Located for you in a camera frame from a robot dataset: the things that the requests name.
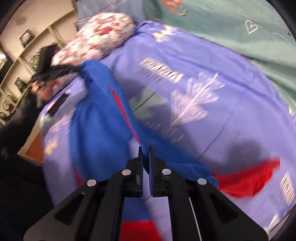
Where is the black sleeve forearm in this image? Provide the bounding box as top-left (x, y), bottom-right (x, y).
top-left (1, 90), bottom-right (42, 162)

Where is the person's left hand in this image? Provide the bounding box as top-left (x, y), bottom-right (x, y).
top-left (31, 78), bottom-right (67, 101)

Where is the red floral pillow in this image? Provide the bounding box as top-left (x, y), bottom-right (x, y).
top-left (52, 12), bottom-right (135, 66)

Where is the grey blue plaid sheet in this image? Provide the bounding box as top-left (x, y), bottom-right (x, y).
top-left (76, 0), bottom-right (147, 28)

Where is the purple printed bed sheet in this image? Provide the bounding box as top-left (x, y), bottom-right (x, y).
top-left (41, 21), bottom-right (295, 233)

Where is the green heart print sheet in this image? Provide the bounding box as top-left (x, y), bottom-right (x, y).
top-left (143, 1), bottom-right (295, 108)

